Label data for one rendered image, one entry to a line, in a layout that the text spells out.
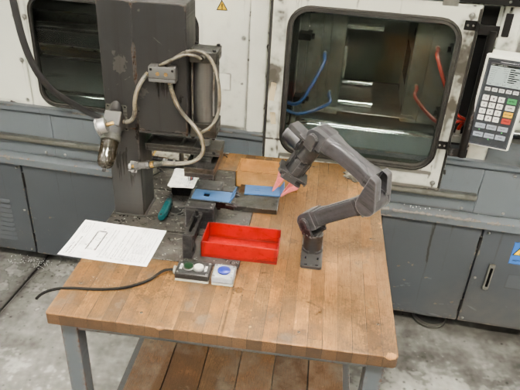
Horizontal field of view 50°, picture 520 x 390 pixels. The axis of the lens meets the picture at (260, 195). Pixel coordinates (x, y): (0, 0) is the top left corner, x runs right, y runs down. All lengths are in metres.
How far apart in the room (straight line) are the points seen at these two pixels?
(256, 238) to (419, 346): 1.33
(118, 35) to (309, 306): 0.99
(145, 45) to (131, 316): 0.81
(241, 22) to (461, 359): 1.89
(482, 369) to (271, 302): 1.53
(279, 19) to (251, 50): 0.19
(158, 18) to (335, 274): 0.95
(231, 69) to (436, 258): 1.31
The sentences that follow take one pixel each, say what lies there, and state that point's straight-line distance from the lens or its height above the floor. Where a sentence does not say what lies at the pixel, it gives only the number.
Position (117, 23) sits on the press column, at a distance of 1.79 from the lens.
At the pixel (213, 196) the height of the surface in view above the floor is 0.99.
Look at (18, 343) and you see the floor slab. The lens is 2.95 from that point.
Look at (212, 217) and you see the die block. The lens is 1.93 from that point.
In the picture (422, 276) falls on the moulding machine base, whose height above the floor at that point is 0.33.
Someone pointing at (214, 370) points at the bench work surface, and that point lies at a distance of 2.39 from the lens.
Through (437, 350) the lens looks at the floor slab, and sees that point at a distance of 2.97.
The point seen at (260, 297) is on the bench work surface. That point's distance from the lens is 1.67.
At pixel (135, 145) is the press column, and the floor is 1.18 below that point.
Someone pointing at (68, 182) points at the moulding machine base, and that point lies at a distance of 2.98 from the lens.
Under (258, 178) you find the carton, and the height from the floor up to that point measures 0.95.
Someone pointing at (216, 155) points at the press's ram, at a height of 1.16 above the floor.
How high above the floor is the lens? 1.99
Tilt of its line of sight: 30 degrees down
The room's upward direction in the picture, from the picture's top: 3 degrees clockwise
